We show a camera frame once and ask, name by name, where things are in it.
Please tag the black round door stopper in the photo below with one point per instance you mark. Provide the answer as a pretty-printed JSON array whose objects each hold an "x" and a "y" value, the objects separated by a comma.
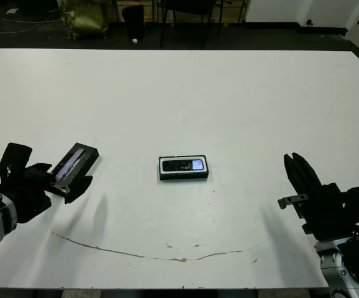
[{"x": 309, "y": 22}]

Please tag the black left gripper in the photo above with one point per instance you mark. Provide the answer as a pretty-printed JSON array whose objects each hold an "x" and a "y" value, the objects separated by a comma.
[{"x": 30, "y": 192}]

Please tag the yellow-green plastic sack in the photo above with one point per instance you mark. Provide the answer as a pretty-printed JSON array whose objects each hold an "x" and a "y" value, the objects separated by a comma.
[{"x": 83, "y": 21}]

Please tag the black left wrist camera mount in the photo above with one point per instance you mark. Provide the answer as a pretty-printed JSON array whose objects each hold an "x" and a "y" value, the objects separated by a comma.
[{"x": 15, "y": 158}]

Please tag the white paper sheet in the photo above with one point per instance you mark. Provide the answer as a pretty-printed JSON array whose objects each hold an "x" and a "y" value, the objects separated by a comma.
[{"x": 11, "y": 11}]

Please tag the black box lid with print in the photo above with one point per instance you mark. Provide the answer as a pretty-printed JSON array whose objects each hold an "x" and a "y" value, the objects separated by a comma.
[{"x": 86, "y": 161}]

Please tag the black mesh office chair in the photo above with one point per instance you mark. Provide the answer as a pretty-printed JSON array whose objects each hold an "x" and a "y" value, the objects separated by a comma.
[{"x": 189, "y": 6}]

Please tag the black box base white insert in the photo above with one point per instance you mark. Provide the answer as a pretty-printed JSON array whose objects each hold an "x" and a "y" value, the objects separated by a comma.
[{"x": 182, "y": 176}]

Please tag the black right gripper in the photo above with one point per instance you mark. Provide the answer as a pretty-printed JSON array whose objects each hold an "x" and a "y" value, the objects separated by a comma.
[{"x": 325, "y": 214}]

